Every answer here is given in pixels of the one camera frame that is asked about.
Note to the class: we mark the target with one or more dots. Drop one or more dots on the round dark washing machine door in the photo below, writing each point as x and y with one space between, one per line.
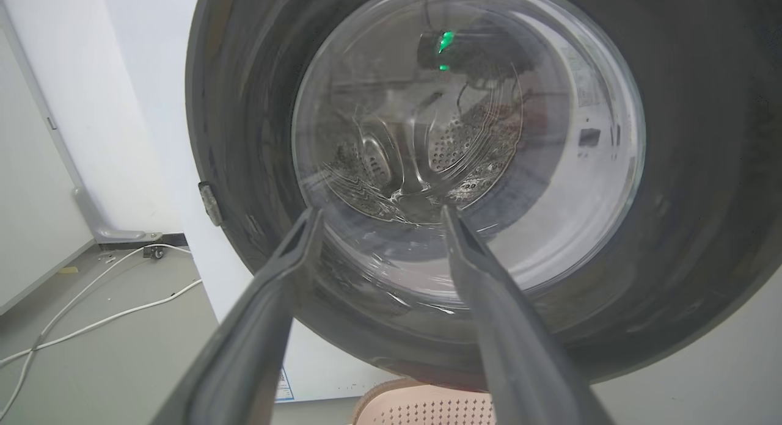
690 187

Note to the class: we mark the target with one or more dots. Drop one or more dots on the pink perforated laundry basket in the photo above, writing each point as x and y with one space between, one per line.
427 406

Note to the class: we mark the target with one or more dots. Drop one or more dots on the white cabinet panel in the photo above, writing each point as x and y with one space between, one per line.
27 187

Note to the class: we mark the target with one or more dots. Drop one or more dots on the white washing machine body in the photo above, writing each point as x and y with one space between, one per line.
165 107

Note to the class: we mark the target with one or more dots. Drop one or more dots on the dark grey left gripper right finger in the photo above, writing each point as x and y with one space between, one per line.
519 352

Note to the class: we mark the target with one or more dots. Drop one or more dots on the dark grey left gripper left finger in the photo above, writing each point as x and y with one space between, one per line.
244 345

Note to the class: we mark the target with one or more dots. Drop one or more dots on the small black caster wheel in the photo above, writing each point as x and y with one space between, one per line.
157 251

